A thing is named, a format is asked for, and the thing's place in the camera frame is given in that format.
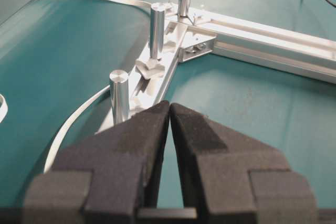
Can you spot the aluminium extrusion frame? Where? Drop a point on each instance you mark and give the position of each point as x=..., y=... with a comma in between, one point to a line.
x=230, y=37

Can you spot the middle aluminium post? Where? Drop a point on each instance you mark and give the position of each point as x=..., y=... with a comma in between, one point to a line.
x=156, y=30

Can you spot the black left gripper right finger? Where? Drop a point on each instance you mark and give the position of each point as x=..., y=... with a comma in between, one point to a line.
x=230, y=177

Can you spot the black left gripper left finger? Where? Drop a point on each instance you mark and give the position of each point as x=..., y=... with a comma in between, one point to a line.
x=104, y=178

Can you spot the near aluminium post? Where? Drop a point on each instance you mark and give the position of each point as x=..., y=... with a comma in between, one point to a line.
x=119, y=90

